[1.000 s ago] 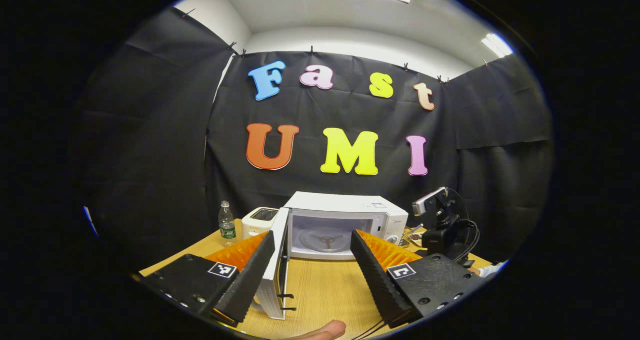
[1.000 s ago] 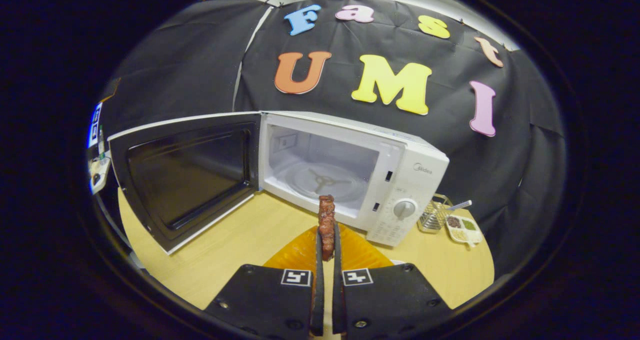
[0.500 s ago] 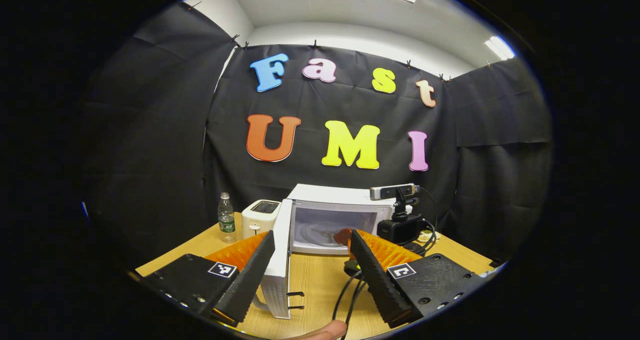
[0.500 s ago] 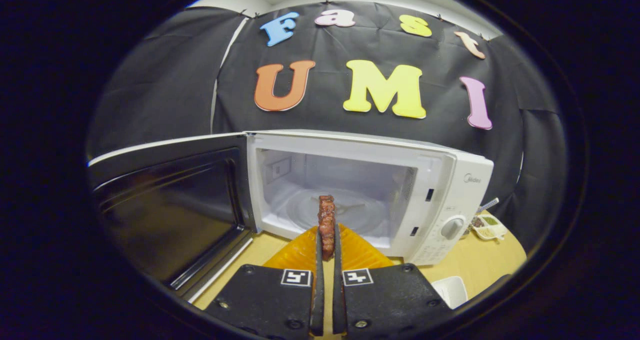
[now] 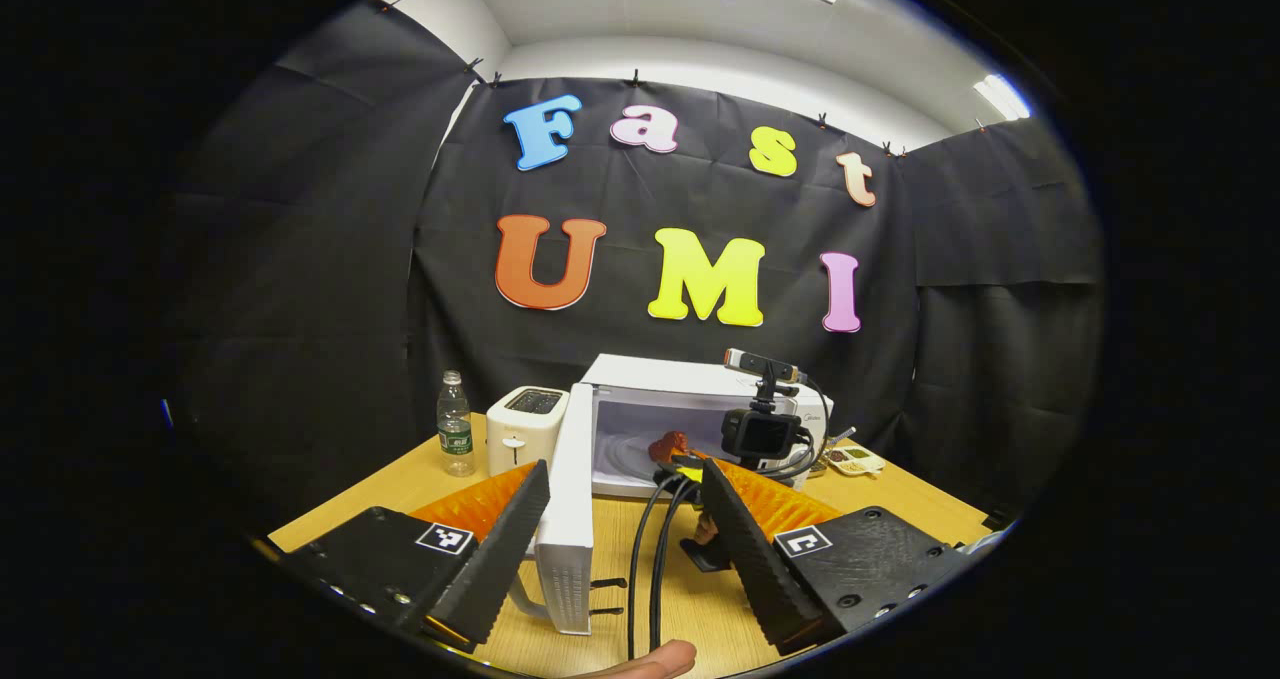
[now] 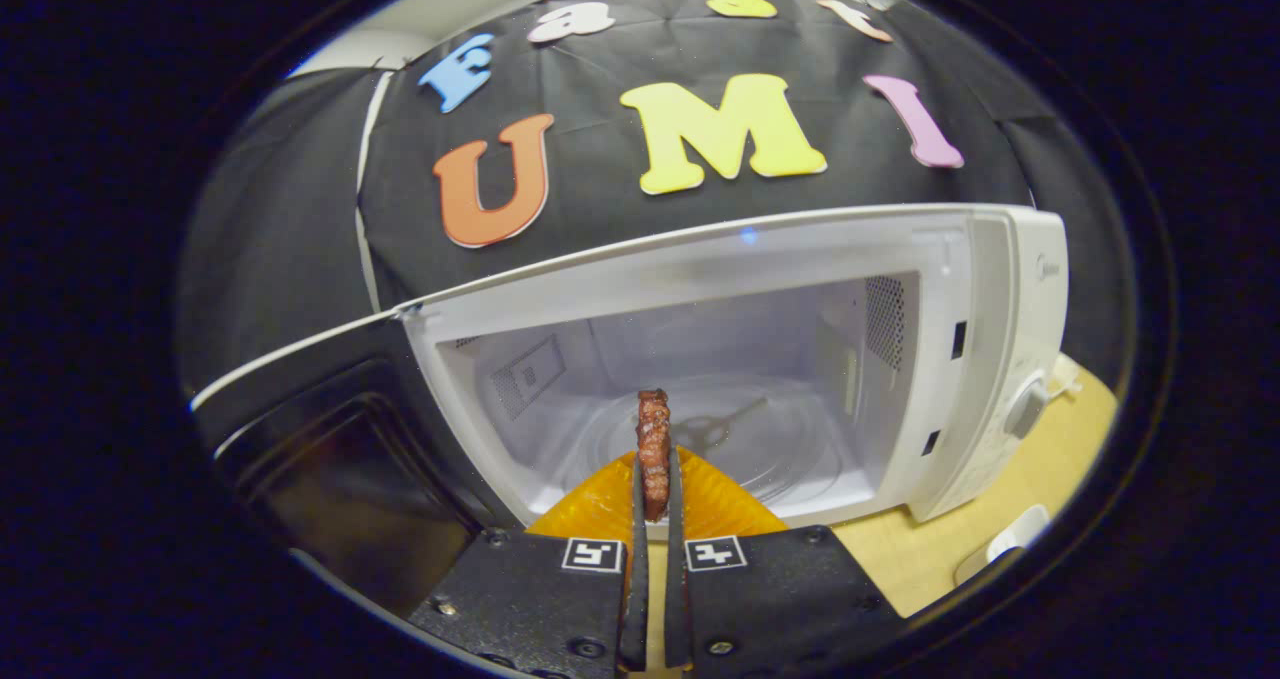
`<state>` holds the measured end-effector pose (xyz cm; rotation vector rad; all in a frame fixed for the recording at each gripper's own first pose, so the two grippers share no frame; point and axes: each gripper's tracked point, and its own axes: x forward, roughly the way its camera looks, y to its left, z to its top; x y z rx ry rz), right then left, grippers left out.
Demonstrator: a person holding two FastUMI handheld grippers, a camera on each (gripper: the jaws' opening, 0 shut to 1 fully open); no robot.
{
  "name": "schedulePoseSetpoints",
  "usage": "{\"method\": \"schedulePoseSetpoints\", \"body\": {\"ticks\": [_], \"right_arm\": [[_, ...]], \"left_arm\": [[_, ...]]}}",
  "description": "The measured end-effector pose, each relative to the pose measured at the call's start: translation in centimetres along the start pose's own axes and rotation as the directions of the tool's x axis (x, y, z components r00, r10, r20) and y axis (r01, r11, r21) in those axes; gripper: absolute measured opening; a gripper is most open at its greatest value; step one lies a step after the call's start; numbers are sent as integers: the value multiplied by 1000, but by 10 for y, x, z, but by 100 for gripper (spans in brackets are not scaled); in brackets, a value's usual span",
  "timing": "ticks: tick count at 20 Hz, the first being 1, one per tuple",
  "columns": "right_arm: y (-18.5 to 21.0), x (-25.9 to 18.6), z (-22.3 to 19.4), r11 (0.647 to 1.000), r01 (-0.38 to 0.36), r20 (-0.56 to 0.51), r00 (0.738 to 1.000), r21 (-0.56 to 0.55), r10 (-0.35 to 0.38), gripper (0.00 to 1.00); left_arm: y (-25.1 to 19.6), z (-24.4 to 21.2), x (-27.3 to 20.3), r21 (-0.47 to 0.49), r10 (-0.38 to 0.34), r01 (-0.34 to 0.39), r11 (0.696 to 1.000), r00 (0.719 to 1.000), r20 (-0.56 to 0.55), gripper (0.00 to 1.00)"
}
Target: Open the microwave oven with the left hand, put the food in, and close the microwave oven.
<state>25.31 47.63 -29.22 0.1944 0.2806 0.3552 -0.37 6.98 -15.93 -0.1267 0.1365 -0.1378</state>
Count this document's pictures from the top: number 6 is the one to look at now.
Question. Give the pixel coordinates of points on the black backdrop cloth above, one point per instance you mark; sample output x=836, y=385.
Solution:
x=600, y=199

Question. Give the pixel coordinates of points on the white microwave oven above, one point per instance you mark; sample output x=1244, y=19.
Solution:
x=940, y=379

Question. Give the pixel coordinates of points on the glass turntable plate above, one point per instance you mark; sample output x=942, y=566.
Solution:
x=790, y=439

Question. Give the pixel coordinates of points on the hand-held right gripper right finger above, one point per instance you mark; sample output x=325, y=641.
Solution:
x=677, y=579

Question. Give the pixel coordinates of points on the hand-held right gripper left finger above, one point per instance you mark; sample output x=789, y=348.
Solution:
x=634, y=579

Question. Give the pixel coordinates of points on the reddish brown meat piece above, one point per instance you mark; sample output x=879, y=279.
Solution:
x=654, y=439

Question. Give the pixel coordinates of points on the white rectangular dish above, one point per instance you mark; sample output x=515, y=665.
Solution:
x=1015, y=539

